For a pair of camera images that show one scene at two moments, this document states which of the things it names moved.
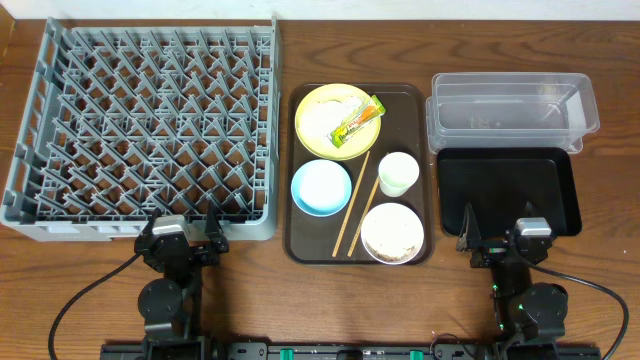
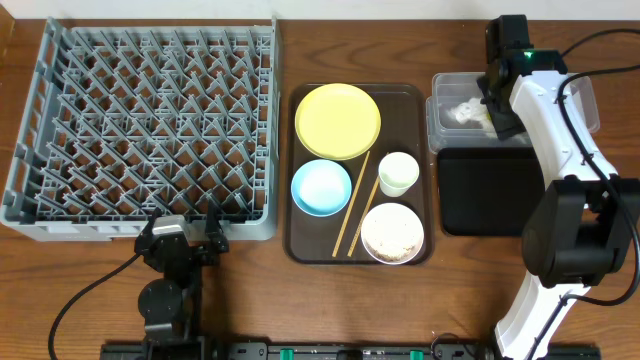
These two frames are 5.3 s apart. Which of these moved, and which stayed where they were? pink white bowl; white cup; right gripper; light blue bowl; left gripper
Moved: right gripper
Stayed: pink white bowl; left gripper; white cup; light blue bowl
